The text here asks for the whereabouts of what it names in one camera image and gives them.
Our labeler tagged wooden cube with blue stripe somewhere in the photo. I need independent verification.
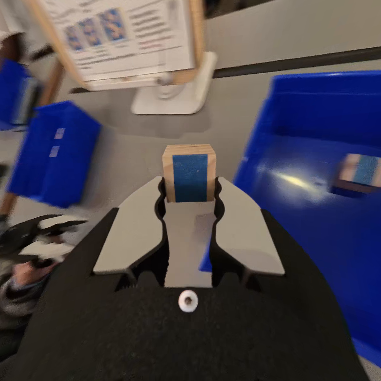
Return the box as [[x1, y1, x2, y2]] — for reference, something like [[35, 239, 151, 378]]
[[162, 144, 216, 203], [330, 153, 381, 194]]

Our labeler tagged printed instruction sheet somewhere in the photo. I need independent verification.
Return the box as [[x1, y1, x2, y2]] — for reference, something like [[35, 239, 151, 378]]
[[39, 0, 195, 82]]

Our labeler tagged person's left forearm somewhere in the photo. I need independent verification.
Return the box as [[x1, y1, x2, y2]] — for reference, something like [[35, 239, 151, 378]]
[[0, 259, 49, 331]]

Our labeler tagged person's left hand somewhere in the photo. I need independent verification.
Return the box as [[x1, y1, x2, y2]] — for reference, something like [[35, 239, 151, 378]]
[[12, 259, 60, 288]]

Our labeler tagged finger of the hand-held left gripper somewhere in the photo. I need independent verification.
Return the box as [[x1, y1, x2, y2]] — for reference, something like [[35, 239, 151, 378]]
[[37, 217, 88, 231], [18, 242, 76, 259]]

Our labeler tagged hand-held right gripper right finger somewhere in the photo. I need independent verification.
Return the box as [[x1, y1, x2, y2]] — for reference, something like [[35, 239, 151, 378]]
[[210, 176, 286, 288]]

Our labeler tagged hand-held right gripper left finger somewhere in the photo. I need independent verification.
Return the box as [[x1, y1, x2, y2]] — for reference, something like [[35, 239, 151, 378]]
[[93, 176, 170, 288]]

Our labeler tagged grey table with wooden edge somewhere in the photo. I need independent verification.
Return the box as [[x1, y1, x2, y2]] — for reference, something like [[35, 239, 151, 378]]
[[0, 58, 64, 216]]

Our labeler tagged blue plastic bin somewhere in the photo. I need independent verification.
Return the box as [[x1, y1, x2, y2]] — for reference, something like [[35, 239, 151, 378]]
[[6, 101, 103, 209], [0, 58, 39, 131], [199, 70, 381, 368]]

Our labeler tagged white stand with wooden board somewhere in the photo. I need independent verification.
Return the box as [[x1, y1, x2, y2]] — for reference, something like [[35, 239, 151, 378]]
[[25, 0, 218, 115]]

